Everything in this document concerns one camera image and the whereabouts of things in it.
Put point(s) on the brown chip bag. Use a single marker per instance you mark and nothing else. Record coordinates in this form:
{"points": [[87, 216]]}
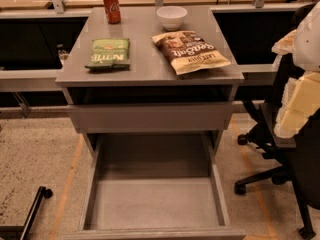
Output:
{"points": [[187, 52]]}

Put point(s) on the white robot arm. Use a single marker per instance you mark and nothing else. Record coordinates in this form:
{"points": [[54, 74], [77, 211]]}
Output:
{"points": [[300, 98]]}

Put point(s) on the grey drawer cabinet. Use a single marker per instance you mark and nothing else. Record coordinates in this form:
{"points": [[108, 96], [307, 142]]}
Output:
{"points": [[149, 79]]}

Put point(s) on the closed grey top drawer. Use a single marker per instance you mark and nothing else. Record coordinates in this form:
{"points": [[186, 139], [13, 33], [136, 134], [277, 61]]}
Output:
{"points": [[174, 117]]}

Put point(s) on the open grey middle drawer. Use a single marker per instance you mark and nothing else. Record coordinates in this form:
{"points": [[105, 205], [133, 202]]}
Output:
{"points": [[155, 187]]}

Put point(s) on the green chip bag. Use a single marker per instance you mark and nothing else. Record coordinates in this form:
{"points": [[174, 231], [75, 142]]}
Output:
{"points": [[109, 53]]}

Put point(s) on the white ceramic bowl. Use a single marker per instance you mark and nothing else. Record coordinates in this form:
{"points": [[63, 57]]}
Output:
{"points": [[171, 17]]}

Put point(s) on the red cola can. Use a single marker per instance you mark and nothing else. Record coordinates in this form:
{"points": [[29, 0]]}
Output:
{"points": [[112, 10]]}

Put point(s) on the long grey background desk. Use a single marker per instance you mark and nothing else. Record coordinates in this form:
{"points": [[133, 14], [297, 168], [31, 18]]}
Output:
{"points": [[249, 32]]}

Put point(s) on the black office chair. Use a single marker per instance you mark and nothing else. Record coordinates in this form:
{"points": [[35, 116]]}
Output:
{"points": [[298, 156]]}

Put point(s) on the black metal stand leg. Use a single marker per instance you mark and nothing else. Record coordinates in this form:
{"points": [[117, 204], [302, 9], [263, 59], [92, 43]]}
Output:
{"points": [[21, 232]]}

